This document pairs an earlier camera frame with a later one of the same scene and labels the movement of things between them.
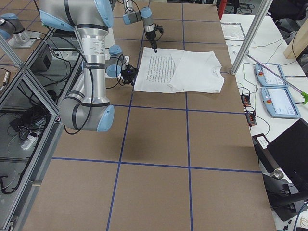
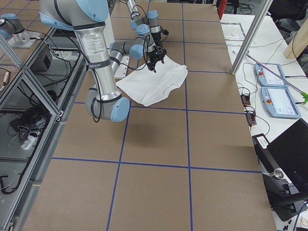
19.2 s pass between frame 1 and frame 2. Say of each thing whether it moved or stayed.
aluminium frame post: stayed
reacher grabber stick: stayed
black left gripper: moved
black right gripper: moved
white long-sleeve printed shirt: moved
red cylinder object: stayed
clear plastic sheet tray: stayed
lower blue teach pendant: stayed
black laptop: stayed
